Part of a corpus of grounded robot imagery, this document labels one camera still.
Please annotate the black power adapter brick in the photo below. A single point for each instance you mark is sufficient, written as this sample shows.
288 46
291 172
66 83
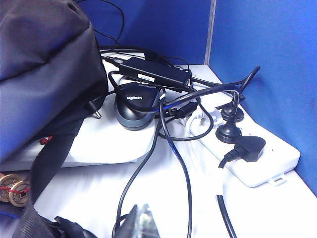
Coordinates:
153 72

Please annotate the white flat box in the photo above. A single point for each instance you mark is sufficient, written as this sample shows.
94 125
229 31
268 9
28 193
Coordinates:
104 143

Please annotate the angular black plug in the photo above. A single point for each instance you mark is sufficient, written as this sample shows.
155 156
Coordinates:
250 147

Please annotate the round black plug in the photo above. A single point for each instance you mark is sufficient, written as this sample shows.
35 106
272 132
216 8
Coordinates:
231 114
227 134

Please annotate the gray partition post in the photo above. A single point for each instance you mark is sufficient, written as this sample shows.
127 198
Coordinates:
210 29

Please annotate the dark gray backpack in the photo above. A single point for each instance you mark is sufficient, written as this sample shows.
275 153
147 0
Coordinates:
44 74

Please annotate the black adapter input connector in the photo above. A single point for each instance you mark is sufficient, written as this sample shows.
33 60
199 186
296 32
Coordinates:
112 60

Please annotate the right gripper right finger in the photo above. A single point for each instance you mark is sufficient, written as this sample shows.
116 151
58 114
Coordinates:
147 223

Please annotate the black Logitech mouse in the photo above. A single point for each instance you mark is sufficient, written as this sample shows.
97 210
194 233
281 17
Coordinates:
135 99

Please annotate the white power strip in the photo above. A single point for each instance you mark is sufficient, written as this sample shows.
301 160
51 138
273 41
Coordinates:
277 153

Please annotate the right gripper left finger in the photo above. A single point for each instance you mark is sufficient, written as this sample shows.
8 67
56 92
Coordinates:
130 223

